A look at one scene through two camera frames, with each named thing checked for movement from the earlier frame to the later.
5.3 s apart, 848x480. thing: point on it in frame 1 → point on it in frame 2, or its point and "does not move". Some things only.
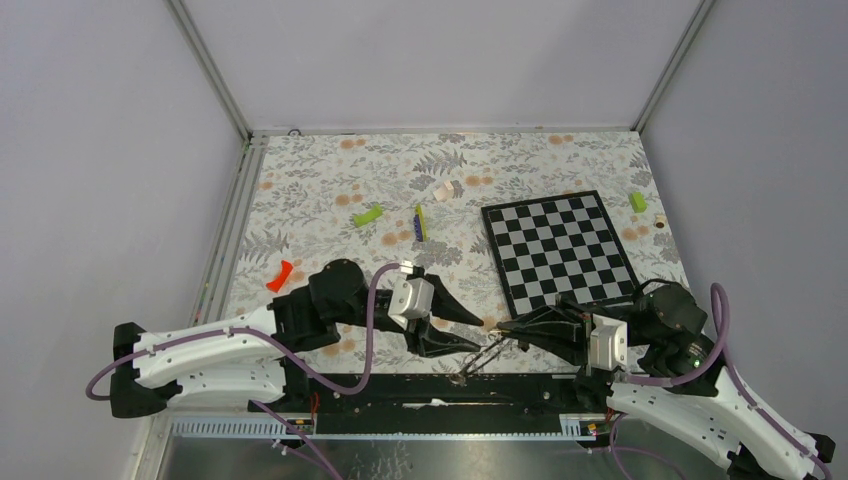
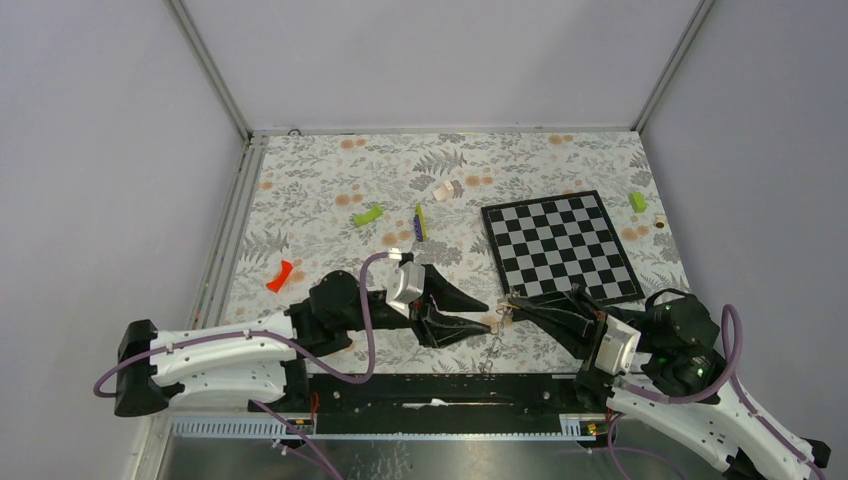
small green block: [638, 202] does not move
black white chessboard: [564, 245] does not move
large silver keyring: [485, 355] → [504, 310]
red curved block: [276, 284] does not move
